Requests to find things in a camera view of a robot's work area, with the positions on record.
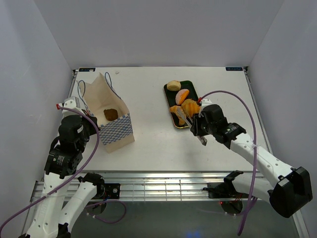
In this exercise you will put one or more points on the dark green gold-rimmed tray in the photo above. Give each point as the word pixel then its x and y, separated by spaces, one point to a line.
pixel 171 95

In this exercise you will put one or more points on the large orange striped croissant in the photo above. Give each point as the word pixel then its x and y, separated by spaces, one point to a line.
pixel 190 107

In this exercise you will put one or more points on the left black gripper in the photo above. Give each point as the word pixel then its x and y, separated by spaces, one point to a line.
pixel 93 130

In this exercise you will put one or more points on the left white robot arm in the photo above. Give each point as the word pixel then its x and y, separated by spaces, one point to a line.
pixel 54 218

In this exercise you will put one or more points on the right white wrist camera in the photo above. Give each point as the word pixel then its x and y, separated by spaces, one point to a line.
pixel 204 102

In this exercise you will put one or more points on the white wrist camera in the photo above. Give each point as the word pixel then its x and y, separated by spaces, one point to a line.
pixel 204 102
pixel 73 103

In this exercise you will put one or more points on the small pale croissant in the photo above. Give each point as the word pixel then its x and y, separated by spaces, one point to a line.
pixel 173 110

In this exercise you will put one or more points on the metal serving tongs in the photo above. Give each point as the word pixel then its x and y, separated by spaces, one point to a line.
pixel 189 122

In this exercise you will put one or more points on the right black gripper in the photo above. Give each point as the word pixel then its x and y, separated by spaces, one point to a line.
pixel 196 120

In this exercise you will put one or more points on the pink sugared half bun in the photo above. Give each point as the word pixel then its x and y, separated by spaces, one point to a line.
pixel 181 96

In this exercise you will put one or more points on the brown chocolate swirl bread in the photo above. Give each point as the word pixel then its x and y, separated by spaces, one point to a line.
pixel 111 114

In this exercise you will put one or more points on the pale round bun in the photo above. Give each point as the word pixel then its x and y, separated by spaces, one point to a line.
pixel 173 85

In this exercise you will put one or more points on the blue checkered paper bag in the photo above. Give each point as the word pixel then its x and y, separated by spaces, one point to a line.
pixel 100 95

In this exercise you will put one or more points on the aluminium frame rail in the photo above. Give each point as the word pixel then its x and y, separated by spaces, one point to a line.
pixel 165 163

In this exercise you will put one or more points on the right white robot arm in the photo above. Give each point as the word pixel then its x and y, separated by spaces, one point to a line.
pixel 284 187

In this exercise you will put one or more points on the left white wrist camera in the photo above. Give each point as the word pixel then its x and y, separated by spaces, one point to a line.
pixel 73 103

